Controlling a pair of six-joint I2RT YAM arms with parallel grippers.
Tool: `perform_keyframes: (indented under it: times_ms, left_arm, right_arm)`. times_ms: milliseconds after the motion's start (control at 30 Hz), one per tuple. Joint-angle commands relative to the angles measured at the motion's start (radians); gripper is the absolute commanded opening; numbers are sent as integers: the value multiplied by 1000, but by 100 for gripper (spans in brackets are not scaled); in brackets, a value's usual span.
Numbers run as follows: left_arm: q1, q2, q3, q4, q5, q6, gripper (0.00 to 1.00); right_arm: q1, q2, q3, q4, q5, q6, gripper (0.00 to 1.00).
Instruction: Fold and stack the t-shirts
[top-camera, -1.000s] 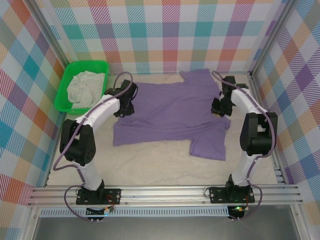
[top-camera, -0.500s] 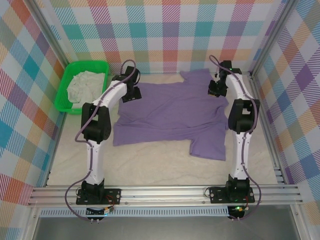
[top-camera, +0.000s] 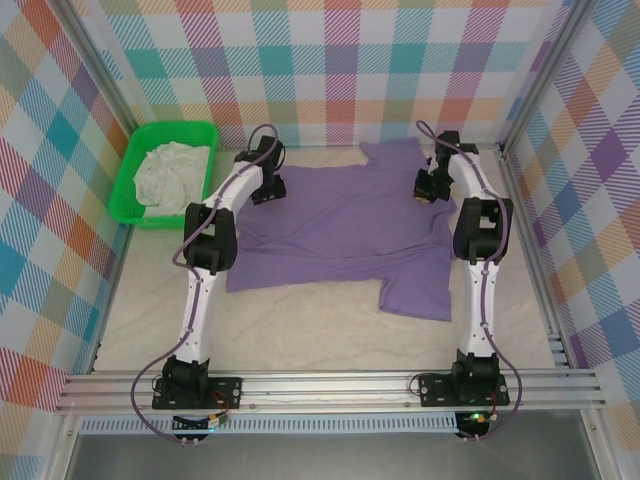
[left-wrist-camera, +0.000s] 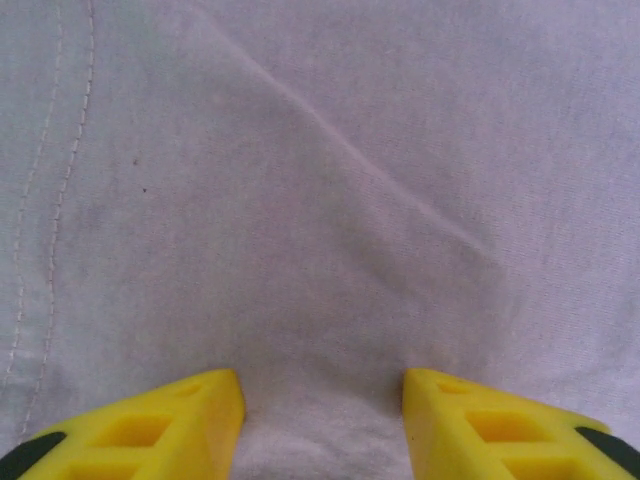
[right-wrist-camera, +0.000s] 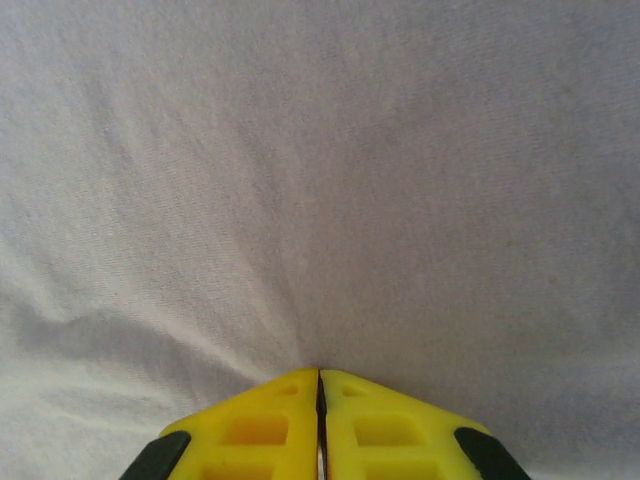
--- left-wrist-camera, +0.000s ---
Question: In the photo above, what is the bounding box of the purple t-shirt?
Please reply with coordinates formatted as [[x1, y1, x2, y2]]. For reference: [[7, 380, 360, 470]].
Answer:
[[0, 0, 640, 480]]

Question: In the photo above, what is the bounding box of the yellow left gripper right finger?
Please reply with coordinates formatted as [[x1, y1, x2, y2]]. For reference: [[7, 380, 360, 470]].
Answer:
[[401, 367, 640, 480]]

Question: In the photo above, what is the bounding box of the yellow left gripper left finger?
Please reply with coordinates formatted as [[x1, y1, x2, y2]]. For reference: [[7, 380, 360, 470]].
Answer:
[[0, 368, 247, 480]]

